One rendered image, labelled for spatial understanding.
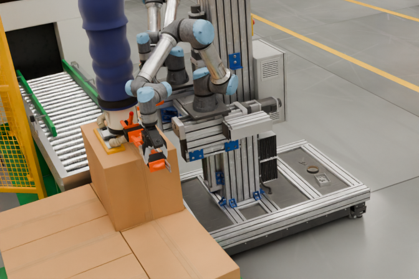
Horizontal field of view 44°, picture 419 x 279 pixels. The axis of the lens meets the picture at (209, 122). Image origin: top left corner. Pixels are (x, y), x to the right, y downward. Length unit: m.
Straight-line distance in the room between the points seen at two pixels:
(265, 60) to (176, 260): 1.30
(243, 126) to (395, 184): 1.66
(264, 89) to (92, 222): 1.29
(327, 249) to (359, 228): 0.32
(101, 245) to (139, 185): 0.37
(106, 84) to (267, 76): 1.01
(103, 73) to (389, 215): 2.22
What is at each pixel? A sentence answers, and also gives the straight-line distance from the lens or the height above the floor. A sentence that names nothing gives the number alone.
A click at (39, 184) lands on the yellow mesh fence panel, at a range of 4.28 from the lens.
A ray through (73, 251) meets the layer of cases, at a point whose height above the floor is 0.54.
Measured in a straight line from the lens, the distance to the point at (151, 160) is 2.41.
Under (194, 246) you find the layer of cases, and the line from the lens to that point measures 2.75.
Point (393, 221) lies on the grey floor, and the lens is 3.86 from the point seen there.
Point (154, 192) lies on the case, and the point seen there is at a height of 0.71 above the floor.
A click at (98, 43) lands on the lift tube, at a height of 1.53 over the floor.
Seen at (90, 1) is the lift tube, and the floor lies 1.74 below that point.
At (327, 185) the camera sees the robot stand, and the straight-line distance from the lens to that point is 3.79.
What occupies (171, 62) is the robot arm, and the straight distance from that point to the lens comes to 3.37.
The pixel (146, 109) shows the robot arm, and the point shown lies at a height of 1.35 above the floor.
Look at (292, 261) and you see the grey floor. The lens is 3.47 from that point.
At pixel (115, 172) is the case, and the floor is 0.91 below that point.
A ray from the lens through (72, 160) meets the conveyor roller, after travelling 3.75.
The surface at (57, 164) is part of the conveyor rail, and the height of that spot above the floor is 0.60.
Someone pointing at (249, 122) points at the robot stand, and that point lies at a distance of 3.01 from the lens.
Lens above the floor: 2.27
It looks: 26 degrees down
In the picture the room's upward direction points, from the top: 5 degrees counter-clockwise
